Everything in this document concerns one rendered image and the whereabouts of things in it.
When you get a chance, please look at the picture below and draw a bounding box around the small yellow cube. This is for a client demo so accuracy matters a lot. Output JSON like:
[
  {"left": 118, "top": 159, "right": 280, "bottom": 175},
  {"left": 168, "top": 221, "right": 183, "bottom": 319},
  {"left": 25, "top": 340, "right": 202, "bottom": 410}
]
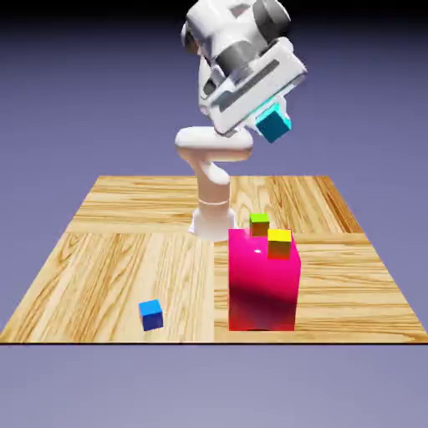
[{"left": 267, "top": 228, "right": 293, "bottom": 261}]

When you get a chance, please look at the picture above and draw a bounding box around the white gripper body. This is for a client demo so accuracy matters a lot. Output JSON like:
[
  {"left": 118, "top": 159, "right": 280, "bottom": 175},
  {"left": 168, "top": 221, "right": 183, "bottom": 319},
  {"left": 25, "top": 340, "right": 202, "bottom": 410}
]
[{"left": 200, "top": 36, "right": 308, "bottom": 137}]

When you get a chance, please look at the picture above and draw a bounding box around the large pink box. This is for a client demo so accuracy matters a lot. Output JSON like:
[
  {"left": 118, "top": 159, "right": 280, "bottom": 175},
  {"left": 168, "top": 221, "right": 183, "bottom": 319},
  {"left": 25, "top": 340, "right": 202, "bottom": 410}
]
[{"left": 227, "top": 227, "right": 302, "bottom": 333}]

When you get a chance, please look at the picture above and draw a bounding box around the small green cube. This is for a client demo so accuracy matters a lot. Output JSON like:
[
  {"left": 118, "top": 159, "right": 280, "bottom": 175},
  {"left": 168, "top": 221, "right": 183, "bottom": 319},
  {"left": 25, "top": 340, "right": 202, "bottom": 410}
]
[{"left": 249, "top": 212, "right": 271, "bottom": 237}]

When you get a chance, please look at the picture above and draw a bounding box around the small cyan cube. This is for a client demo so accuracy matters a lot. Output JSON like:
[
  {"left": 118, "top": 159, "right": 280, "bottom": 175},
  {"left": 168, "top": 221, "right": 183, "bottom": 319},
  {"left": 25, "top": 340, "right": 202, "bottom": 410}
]
[{"left": 255, "top": 103, "right": 293, "bottom": 144}]

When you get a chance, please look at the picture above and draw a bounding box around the small blue cube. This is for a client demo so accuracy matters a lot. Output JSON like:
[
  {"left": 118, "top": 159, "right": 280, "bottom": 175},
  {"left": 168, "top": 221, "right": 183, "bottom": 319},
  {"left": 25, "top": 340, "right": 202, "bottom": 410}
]
[{"left": 138, "top": 298, "right": 165, "bottom": 332}]

